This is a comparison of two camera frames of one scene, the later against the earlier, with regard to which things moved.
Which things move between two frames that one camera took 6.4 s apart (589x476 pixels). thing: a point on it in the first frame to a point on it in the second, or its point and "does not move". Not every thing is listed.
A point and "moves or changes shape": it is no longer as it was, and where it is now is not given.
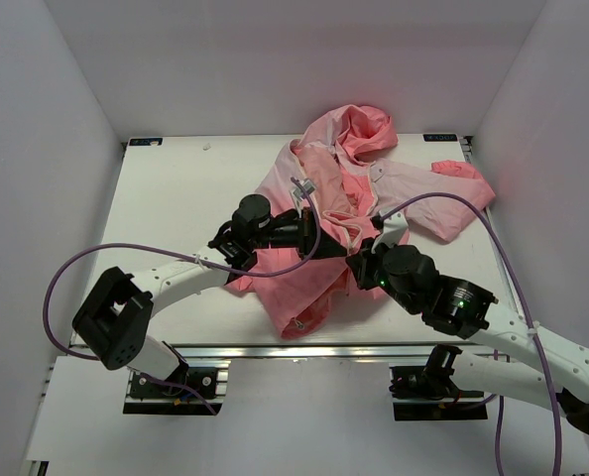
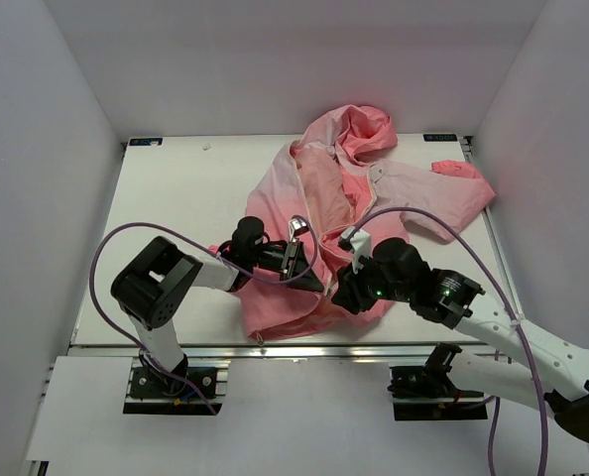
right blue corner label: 439,137 does not move
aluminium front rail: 308,351 does not move
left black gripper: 305,232 to 296,266
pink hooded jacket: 365,200 moves or changes shape
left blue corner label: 145,141 does not move
